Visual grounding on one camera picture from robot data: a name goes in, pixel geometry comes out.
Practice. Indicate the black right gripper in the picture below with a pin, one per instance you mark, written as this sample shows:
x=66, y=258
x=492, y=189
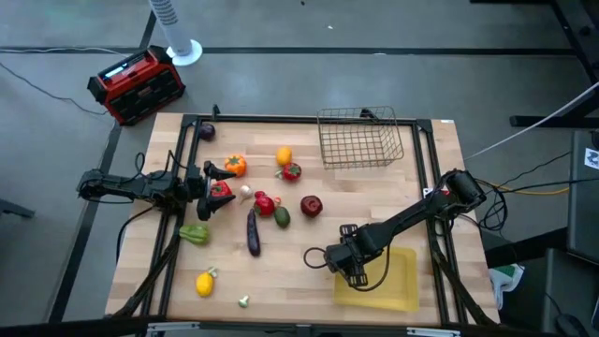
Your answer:
x=344, y=256

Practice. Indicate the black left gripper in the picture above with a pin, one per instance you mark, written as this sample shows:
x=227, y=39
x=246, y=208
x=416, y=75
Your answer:
x=196, y=187

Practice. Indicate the red bell pepper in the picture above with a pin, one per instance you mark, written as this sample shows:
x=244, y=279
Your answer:
x=221, y=188

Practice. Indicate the white garlic bulb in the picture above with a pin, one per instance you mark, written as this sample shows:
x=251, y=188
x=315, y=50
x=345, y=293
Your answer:
x=245, y=192

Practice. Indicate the orange persimmon green calyx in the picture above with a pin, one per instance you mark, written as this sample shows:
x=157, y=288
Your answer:
x=235, y=165

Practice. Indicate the small red fruit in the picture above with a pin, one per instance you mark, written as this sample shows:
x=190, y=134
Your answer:
x=259, y=194

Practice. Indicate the green bell pepper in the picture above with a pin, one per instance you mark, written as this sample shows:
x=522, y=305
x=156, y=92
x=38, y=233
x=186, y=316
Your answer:
x=194, y=233

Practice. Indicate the dark purple onion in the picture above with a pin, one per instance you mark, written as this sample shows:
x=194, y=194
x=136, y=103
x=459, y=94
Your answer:
x=207, y=131

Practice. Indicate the purple eggplant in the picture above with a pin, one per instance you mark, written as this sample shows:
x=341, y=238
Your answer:
x=253, y=232

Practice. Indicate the dark red apple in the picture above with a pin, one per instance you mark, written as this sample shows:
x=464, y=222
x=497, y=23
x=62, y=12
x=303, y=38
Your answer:
x=311, y=206

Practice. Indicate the green avocado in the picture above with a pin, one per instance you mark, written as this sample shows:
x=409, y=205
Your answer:
x=282, y=216

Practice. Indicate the yellow orange citrus fruit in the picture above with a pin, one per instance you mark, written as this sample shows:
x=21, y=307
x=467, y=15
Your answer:
x=283, y=156

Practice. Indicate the white mushroom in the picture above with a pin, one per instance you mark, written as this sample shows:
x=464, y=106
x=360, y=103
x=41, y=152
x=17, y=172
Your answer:
x=213, y=271
x=243, y=301

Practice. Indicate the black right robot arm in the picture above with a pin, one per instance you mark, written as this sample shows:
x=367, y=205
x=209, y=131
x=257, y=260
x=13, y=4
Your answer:
x=412, y=213

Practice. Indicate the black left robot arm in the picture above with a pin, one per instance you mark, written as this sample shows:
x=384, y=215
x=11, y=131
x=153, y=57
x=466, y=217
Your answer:
x=140, y=188

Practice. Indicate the yellow plastic bin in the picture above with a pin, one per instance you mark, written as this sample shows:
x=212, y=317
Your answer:
x=398, y=281

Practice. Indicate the yellow lemon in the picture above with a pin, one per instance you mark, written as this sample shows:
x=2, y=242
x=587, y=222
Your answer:
x=204, y=284

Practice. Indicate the red black portable box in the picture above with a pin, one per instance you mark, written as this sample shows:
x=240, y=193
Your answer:
x=140, y=86

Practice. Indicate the green white bag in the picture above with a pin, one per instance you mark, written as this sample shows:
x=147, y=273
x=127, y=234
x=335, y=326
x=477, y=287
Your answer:
x=505, y=276

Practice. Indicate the black furniture foot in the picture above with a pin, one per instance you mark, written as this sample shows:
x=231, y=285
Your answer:
x=16, y=209

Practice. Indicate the dark grey desk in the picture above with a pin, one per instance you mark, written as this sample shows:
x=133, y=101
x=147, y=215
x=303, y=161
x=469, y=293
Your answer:
x=571, y=290

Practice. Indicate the black computer mouse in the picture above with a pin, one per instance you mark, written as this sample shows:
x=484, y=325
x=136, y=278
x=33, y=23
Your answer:
x=571, y=325

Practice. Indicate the dark grey cabinet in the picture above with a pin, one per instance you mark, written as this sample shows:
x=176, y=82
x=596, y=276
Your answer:
x=582, y=210

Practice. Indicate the black desk stand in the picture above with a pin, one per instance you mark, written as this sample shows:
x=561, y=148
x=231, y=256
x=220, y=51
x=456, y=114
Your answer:
x=552, y=121

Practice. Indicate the white printed label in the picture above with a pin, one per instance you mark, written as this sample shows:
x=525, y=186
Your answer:
x=592, y=158

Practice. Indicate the black aluminium table frame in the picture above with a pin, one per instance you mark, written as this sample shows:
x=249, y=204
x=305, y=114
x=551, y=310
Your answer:
x=234, y=118

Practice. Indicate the silver arm base bracket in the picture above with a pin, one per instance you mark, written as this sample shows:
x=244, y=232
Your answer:
x=427, y=192

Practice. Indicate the silver camera mount bracket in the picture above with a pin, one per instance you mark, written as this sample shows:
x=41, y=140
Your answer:
x=433, y=332
x=173, y=326

